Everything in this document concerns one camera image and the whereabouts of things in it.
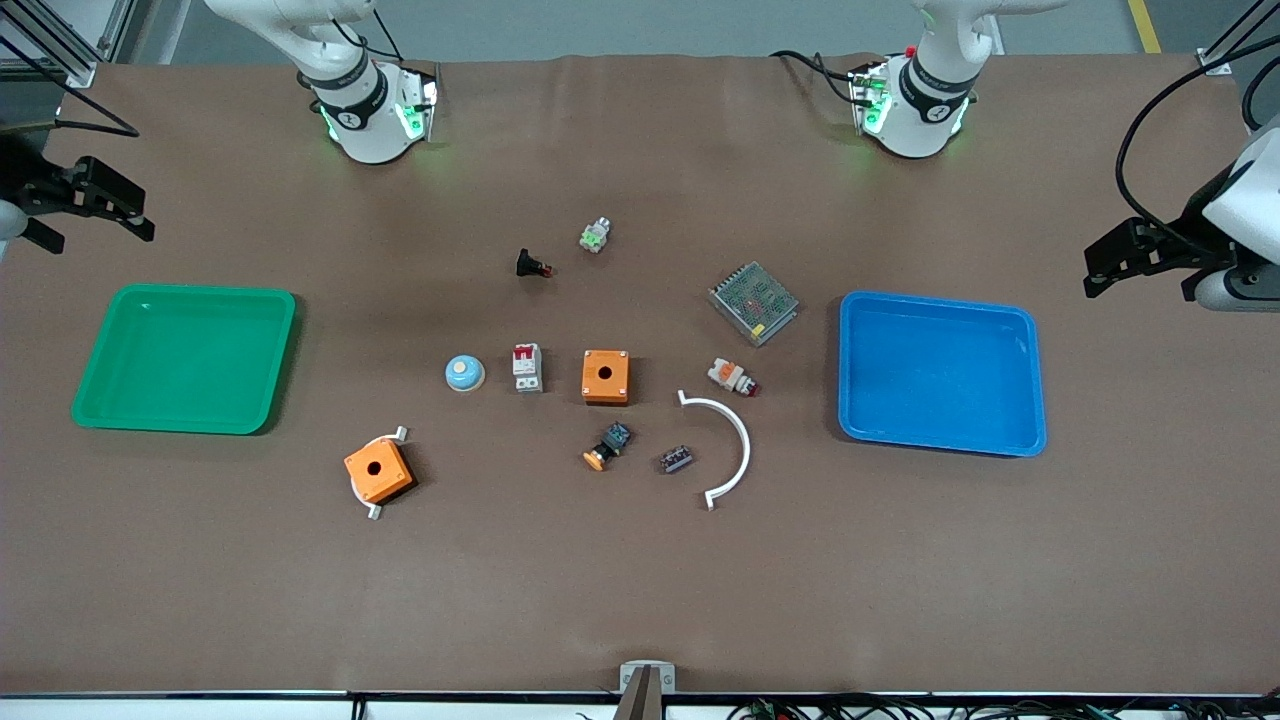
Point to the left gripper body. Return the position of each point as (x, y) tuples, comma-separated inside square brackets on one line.
[(1190, 228)]

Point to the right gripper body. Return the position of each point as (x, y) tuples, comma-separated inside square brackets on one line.
[(28, 187)]

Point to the white red circuit breaker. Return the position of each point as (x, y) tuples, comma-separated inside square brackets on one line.
[(527, 370)]

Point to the small black capacitor block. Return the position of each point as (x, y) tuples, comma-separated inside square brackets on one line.
[(677, 460)]

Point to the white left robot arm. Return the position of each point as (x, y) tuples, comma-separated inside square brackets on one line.
[(920, 120)]

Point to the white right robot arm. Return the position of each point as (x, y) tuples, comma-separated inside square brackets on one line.
[(365, 130)]

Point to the green plastic tray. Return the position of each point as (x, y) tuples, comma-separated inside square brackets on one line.
[(180, 360)]

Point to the blue plastic tray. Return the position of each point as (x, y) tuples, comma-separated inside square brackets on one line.
[(940, 375)]

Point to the metal mesh power supply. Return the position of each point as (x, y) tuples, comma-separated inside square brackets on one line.
[(754, 303)]

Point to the orange button box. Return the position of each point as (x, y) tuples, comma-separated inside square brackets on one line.
[(380, 472), (605, 378)]

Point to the blue round buzzer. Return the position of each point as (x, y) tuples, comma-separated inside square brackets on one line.
[(464, 374)]

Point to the orange box with brackets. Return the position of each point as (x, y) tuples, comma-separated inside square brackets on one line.
[(375, 512)]

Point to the orange white indicator lamp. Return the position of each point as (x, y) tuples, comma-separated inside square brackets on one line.
[(730, 376)]

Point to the green white push button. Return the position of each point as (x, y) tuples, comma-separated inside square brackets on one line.
[(595, 236)]

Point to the orange black mushroom button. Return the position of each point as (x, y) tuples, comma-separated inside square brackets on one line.
[(612, 442)]

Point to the brown table mat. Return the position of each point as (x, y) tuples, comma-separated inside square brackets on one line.
[(600, 580)]

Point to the aluminium frame profile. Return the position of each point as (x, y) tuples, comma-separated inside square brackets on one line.
[(40, 45), (1218, 62)]

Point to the small black red switch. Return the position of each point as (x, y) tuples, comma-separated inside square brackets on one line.
[(528, 264)]

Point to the large white curved bracket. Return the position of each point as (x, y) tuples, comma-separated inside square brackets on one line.
[(745, 445)]

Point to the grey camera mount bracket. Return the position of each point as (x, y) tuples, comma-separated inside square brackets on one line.
[(647, 682)]

